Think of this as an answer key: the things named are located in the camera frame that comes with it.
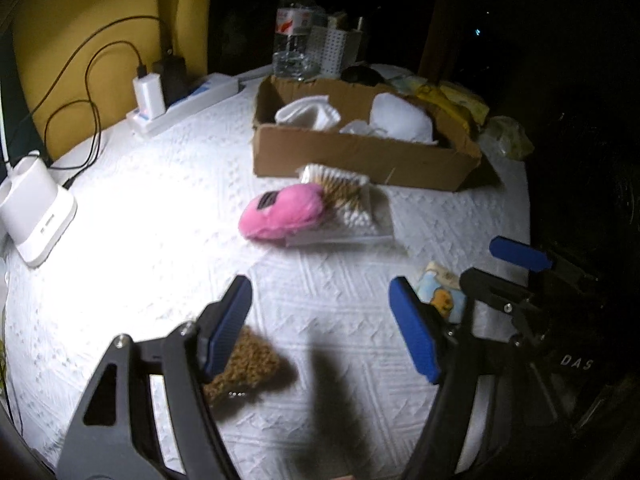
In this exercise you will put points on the white LED desk lamp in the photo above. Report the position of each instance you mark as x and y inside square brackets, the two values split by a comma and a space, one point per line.
[35, 210]

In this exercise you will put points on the black power adapter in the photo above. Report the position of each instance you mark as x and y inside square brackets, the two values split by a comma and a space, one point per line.
[173, 78]

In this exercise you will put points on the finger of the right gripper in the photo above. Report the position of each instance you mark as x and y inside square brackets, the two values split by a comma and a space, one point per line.
[519, 254]
[498, 293]

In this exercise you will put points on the brown cardboard box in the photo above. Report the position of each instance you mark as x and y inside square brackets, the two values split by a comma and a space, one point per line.
[279, 151]

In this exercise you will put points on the white mesh bath sponge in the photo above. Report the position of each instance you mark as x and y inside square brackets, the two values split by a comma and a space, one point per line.
[398, 119]

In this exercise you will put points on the white USB charger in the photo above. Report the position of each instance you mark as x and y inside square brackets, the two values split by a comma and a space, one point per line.
[149, 95]

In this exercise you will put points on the cotton swab pack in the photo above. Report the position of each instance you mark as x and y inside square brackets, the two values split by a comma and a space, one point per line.
[355, 210]

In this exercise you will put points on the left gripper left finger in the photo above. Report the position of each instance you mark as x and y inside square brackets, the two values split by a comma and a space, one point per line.
[113, 433]

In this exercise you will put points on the pink plush toy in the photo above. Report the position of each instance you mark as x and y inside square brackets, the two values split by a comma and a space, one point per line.
[275, 215]

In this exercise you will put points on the white cloth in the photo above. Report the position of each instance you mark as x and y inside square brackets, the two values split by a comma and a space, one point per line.
[310, 112]

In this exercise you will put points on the yellow curtain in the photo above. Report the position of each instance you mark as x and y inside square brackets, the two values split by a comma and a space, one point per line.
[76, 59]

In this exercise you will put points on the clear plastic water bottle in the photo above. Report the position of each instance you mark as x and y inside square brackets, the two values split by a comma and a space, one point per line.
[292, 29]

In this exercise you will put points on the cartoon pocket tissue pack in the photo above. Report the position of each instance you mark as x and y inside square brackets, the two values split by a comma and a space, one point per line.
[440, 287]

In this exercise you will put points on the crumpled green plastic bag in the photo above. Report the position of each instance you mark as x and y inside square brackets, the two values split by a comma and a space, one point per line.
[510, 137]

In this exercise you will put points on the white embossed tablecloth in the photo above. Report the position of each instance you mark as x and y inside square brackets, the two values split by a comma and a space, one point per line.
[156, 238]

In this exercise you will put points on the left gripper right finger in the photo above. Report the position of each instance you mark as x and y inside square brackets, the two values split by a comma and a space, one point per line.
[452, 358]

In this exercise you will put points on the white power strip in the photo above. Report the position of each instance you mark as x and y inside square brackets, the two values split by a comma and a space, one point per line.
[210, 91]

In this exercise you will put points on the yellow tissue packet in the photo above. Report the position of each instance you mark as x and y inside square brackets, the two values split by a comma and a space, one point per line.
[460, 96]

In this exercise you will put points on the white plastic basket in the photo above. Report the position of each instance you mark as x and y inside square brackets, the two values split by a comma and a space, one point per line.
[332, 50]

